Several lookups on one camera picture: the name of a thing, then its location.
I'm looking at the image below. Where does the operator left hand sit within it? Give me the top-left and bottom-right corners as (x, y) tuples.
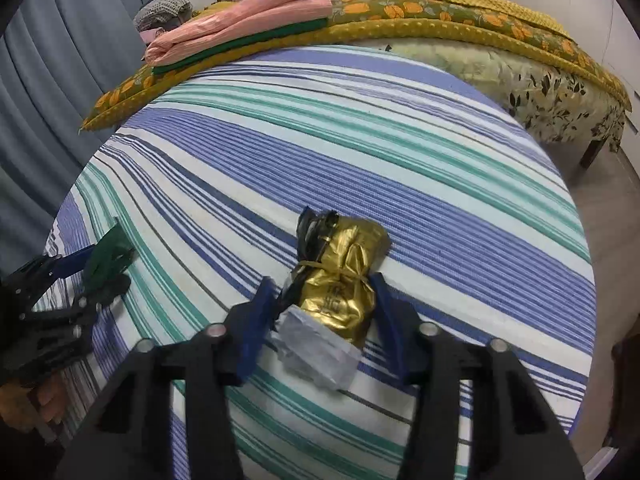
(0, 373), (68, 434)

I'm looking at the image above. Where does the gold foil bag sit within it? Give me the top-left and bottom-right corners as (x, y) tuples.
(278, 207), (392, 349)

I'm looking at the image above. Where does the blue green striped tablecloth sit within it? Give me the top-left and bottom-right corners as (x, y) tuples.
(34, 44), (599, 480)

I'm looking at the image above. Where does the folded green cloth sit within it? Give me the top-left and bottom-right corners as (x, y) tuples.
(152, 18), (329, 75)

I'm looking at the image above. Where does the dark wooden bed leg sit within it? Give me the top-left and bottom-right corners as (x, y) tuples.
(579, 139), (606, 169)

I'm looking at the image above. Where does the yellow orange patterned blanket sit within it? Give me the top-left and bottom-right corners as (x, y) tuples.
(81, 0), (631, 131)

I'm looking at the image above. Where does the clear plastic package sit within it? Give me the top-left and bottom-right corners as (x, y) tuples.
(271, 306), (362, 391)

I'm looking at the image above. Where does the dark brown wooden cabinet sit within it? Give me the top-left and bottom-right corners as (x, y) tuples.
(604, 318), (640, 448)

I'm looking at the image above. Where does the floral bed sheet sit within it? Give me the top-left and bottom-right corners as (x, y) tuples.
(370, 38), (626, 151)

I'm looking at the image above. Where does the dark green wrapper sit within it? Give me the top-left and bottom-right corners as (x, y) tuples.
(82, 220), (136, 294)

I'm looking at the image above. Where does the blue grey curtain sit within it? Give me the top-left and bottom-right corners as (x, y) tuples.
(1, 0), (144, 274)

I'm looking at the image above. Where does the folded pink cloth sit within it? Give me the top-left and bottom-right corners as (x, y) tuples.
(144, 0), (332, 67)

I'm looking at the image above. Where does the grey knitted garment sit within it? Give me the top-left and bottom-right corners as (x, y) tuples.
(132, 0), (193, 32)

